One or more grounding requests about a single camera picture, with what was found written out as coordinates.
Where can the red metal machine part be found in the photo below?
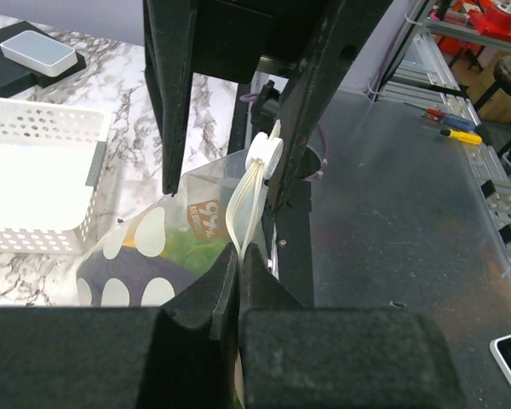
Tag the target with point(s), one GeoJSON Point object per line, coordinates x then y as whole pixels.
{"type": "Point", "coordinates": [489, 28]}

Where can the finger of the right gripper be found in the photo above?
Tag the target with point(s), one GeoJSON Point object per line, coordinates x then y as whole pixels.
{"type": "Point", "coordinates": [341, 31]}
{"type": "Point", "coordinates": [169, 32]}

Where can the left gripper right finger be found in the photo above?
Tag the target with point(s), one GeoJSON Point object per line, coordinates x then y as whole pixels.
{"type": "Point", "coordinates": [297, 357]}

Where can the white perforated plastic basket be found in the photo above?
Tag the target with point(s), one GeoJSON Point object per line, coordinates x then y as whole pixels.
{"type": "Point", "coordinates": [51, 159]}

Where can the purple eggplant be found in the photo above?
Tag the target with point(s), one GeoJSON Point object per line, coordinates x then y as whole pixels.
{"type": "Point", "coordinates": [130, 280]}

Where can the clear dotted zip bag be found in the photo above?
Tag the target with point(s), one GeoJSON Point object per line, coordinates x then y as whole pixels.
{"type": "Point", "coordinates": [222, 200]}

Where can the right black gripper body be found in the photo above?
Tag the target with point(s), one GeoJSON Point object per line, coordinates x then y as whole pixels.
{"type": "Point", "coordinates": [231, 36]}

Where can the green grapes bunch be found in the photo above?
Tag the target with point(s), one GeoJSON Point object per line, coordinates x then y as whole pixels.
{"type": "Point", "coordinates": [195, 255]}

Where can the yellow bell pepper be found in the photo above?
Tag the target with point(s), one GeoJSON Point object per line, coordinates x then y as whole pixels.
{"type": "Point", "coordinates": [129, 243]}

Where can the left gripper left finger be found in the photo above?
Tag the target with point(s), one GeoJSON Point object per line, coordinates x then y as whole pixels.
{"type": "Point", "coordinates": [179, 355]}

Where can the yellow handled screwdriver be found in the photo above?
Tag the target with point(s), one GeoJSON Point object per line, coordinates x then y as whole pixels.
{"type": "Point", "coordinates": [464, 137]}

